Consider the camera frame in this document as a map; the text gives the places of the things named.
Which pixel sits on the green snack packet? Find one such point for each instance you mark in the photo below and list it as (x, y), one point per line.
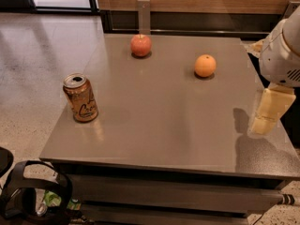
(53, 200)

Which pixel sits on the black chair edge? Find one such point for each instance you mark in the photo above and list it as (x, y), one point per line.
(6, 160)

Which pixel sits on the red apple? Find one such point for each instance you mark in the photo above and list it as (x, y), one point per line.
(140, 45)

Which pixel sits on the grey metal bracket post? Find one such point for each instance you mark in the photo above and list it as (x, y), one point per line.
(144, 16)

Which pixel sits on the grey angled metal bracket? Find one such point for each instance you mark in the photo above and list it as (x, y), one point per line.
(292, 6)

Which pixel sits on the orange fruit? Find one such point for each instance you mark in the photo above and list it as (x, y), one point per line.
(205, 65)

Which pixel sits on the orange soda can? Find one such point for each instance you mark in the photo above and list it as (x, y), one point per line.
(80, 97)

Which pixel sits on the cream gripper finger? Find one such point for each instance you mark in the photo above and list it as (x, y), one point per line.
(275, 101)
(256, 48)

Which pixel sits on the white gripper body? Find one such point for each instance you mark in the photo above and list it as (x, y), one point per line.
(278, 61)

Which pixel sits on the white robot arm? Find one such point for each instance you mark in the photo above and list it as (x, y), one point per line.
(292, 34)

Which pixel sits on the black bag with straps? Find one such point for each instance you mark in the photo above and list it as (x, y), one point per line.
(18, 198)

